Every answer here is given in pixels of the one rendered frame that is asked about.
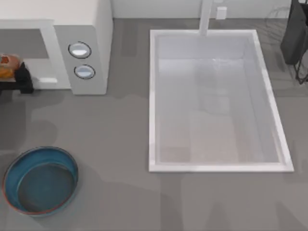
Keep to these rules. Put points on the small round microwave knob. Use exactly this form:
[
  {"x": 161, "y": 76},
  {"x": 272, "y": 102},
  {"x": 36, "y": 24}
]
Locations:
[{"x": 84, "y": 71}]

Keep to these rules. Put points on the large round microwave knob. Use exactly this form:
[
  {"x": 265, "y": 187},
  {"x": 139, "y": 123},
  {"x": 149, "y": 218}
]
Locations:
[{"x": 79, "y": 50}]

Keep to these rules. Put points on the pale microwave oven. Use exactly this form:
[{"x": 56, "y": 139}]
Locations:
[{"x": 101, "y": 60}]

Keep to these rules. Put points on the blue bowl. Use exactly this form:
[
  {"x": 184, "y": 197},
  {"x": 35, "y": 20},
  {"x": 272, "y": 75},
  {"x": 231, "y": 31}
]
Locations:
[{"x": 41, "y": 183}]

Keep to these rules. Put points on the tall white tap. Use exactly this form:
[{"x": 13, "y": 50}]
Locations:
[{"x": 204, "y": 16}]

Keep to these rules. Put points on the white sink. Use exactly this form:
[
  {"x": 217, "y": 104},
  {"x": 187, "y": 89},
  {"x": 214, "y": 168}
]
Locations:
[{"x": 216, "y": 166}]

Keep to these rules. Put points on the small white wall box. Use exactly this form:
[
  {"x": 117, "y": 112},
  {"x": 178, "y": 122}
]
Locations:
[{"x": 221, "y": 12}]

